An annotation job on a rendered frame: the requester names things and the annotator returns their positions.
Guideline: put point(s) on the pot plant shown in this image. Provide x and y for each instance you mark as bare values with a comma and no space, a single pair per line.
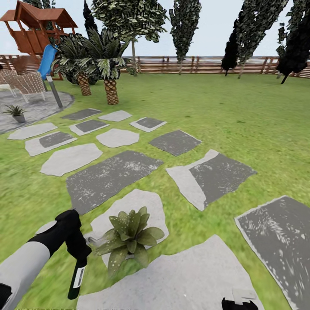
128,239
16,114

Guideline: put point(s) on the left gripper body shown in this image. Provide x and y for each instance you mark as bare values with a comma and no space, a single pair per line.
79,249

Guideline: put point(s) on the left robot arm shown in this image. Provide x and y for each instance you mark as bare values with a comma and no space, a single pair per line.
19,270

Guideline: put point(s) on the bush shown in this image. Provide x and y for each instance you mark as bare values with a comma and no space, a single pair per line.
105,52
73,52
92,79

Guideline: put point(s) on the insectifuge atomizer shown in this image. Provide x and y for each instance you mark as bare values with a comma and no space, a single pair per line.
76,281

